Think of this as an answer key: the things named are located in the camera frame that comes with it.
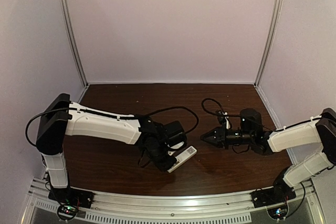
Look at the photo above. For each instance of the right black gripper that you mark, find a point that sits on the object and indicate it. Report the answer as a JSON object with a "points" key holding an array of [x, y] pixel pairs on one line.
{"points": [[220, 135]]}

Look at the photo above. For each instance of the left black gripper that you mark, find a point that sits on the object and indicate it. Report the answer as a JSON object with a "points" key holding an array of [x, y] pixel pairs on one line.
{"points": [[163, 163]]}

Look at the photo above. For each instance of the white remote control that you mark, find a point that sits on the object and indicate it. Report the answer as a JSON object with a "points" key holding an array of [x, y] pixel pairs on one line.
{"points": [[183, 157]]}

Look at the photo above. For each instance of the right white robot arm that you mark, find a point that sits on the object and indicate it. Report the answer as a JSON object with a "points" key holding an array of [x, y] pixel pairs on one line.
{"points": [[316, 130]]}

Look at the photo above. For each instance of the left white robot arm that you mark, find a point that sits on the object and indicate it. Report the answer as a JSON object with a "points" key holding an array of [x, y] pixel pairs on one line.
{"points": [[64, 117]]}

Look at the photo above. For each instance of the right circuit board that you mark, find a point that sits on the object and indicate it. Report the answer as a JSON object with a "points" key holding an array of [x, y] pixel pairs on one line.
{"points": [[278, 213]]}

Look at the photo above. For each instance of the circuit board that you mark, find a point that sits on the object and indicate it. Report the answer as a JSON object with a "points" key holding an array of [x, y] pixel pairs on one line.
{"points": [[66, 212], [278, 213]]}

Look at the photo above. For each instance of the left circuit board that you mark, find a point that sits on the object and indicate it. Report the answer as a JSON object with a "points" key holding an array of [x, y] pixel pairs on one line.
{"points": [[66, 212]]}

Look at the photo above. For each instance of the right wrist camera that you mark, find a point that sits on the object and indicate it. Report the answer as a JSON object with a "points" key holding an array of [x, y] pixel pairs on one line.
{"points": [[223, 119]]}

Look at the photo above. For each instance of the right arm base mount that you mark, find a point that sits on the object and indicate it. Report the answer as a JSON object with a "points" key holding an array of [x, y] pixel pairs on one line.
{"points": [[280, 192]]}

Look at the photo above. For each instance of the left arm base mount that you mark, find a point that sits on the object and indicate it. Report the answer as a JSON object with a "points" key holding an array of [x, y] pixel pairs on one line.
{"points": [[71, 196]]}

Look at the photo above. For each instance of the front aluminium rail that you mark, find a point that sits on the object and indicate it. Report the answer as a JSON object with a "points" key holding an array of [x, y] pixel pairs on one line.
{"points": [[221, 208]]}

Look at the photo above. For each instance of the right aluminium frame post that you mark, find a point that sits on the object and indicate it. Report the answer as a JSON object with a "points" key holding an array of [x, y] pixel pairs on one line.
{"points": [[276, 11]]}

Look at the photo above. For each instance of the aluminium frame post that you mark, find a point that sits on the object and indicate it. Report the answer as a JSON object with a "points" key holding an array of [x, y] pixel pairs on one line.
{"points": [[72, 42], [276, 11]]}

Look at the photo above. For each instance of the left aluminium frame post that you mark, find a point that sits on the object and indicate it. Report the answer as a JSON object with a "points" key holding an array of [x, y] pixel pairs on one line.
{"points": [[72, 42]]}

